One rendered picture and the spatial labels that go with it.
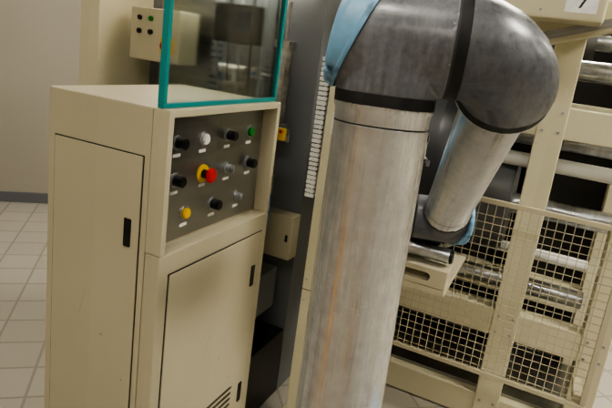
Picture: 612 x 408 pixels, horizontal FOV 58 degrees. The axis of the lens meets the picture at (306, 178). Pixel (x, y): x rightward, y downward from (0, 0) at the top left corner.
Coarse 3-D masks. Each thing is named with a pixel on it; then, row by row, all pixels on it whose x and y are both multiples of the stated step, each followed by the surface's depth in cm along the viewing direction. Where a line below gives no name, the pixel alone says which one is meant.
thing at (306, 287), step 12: (324, 132) 182; (324, 144) 183; (324, 156) 183; (324, 168) 184; (324, 180) 185; (312, 216) 189; (312, 228) 190; (312, 240) 190; (312, 252) 191; (312, 264) 192; (300, 312) 197; (300, 324) 198; (300, 336) 199; (300, 348) 200; (300, 360) 201; (288, 396) 206
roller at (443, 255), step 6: (414, 240) 168; (414, 246) 167; (420, 246) 166; (426, 246) 166; (432, 246) 165; (438, 246) 166; (408, 252) 169; (414, 252) 167; (420, 252) 166; (426, 252) 165; (432, 252) 164; (438, 252) 164; (444, 252) 163; (450, 252) 163; (432, 258) 165; (438, 258) 164; (444, 258) 163; (450, 258) 162
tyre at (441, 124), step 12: (444, 108) 150; (456, 108) 149; (432, 120) 150; (444, 120) 149; (432, 132) 149; (444, 132) 148; (432, 144) 148; (444, 144) 147; (432, 156) 148; (432, 168) 149; (420, 180) 151; (432, 180) 149; (420, 192) 152; (420, 240) 168; (432, 240) 164
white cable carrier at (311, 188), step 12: (324, 60) 179; (324, 84) 180; (324, 96) 185; (324, 108) 182; (324, 120) 187; (312, 144) 186; (312, 156) 186; (312, 168) 187; (312, 180) 188; (312, 192) 188
